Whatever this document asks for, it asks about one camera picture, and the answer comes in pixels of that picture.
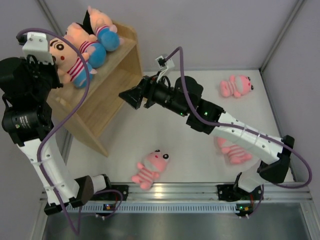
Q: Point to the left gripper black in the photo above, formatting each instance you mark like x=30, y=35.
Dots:
x=30, y=63

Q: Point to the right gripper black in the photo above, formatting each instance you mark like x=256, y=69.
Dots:
x=147, y=88

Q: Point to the boy plush doll blue pants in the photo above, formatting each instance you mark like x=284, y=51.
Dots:
x=87, y=43

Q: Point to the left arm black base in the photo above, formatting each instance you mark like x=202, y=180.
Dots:
x=115, y=193

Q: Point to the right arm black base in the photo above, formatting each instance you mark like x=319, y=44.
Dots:
x=232, y=193

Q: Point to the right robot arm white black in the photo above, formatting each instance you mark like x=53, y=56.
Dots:
x=185, y=99

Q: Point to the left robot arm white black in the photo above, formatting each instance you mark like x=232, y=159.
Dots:
x=27, y=119

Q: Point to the wooden two-tier shelf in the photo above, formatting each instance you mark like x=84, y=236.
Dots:
x=121, y=71

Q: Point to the pink striped plush front centre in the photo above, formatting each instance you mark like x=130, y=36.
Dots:
x=150, y=169

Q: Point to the pink striped plush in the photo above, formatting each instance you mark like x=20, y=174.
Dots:
x=150, y=169
x=236, y=85
x=236, y=154

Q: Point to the pink striped plush far right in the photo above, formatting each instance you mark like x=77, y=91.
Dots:
x=236, y=85

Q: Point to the pink striped plush right middle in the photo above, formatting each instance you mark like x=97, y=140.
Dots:
x=236, y=154

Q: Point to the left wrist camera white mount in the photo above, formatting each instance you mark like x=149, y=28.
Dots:
x=37, y=46

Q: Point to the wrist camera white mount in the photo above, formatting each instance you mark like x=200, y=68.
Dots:
x=164, y=65
x=37, y=46

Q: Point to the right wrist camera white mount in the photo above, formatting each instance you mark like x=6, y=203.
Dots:
x=164, y=65

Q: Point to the white slotted cable duct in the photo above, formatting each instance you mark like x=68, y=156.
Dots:
x=158, y=208

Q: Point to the aluminium mounting rail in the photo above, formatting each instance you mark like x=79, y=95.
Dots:
x=208, y=191

